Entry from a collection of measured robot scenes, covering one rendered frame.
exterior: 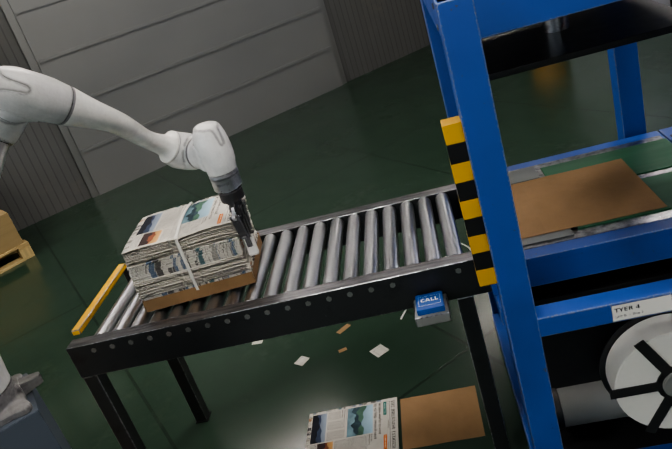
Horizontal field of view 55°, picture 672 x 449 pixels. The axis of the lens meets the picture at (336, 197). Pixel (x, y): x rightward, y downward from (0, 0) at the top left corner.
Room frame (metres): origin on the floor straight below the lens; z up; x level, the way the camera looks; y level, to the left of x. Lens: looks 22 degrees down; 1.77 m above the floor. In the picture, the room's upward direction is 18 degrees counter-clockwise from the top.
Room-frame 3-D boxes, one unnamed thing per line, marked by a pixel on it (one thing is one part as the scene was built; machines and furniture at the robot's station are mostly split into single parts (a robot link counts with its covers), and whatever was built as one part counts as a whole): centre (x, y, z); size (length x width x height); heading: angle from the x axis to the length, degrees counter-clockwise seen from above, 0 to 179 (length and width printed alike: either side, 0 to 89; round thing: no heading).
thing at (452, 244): (1.89, -0.32, 0.77); 0.47 x 0.05 x 0.05; 170
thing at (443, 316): (1.58, -0.16, 0.70); 0.10 x 0.10 x 0.03; 80
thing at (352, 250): (1.94, 0.00, 0.77); 0.47 x 0.05 x 0.05; 170
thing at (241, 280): (2.01, 0.39, 0.83); 0.29 x 0.16 x 0.04; 175
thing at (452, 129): (1.45, -0.31, 1.05); 0.05 x 0.05 x 0.45; 80
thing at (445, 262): (1.74, 0.30, 0.74); 1.34 x 0.05 x 0.12; 80
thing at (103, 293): (2.12, 0.91, 0.81); 0.43 x 0.03 x 0.02; 170
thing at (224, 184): (1.88, 0.30, 1.16); 0.09 x 0.09 x 0.06
